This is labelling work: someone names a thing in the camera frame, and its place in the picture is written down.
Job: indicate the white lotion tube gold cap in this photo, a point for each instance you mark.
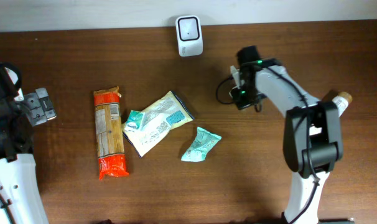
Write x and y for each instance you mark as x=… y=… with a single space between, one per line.
x=342 y=101

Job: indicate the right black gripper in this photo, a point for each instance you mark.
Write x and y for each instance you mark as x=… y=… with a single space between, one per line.
x=241 y=104

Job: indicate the teal wipes pouch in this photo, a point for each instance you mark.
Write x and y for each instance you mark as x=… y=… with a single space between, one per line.
x=201 y=146

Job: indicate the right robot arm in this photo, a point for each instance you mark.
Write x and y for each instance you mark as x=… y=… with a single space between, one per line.
x=312 y=141

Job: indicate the cream wet wipes pack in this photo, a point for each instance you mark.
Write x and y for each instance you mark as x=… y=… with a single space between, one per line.
x=161 y=117

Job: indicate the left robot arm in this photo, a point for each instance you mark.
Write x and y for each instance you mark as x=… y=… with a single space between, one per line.
x=20 y=201

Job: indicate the orange spaghetti package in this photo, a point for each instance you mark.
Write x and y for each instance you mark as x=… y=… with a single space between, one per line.
x=109 y=134

